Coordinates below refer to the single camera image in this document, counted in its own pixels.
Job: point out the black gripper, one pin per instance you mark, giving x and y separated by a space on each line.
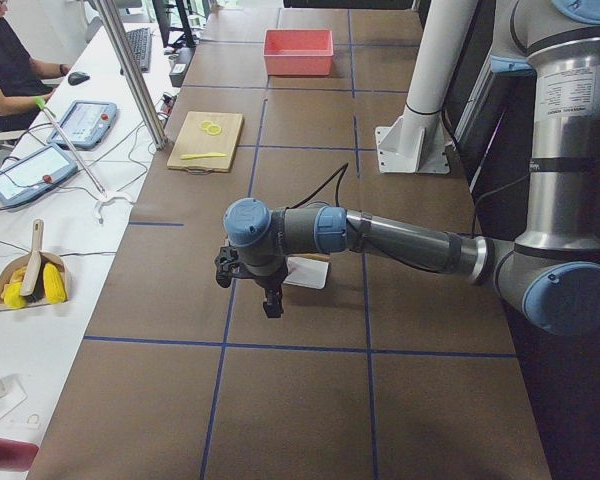
270 280

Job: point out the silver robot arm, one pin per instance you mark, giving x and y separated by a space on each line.
550 273

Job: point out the white rack tray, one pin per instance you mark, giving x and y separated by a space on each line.
306 273

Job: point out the yellow plastic knife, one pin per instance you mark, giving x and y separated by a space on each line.
202 155

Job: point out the wooden cutting board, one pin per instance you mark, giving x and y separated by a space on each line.
192 140

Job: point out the white reacher grabber stick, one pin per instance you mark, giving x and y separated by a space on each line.
104 196

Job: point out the pink plastic bin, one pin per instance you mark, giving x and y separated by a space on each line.
298 52

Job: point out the blue teach pendant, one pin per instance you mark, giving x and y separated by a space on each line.
87 123
35 175

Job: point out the black keyboard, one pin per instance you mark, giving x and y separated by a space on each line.
140 41

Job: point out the black computer mouse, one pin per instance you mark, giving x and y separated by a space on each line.
76 78

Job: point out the red bottle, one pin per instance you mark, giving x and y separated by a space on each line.
17 456

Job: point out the seated person black shirt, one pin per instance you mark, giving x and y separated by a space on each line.
22 79

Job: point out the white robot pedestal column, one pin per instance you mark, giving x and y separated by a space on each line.
415 142

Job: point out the aluminium frame post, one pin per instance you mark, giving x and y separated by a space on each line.
116 32

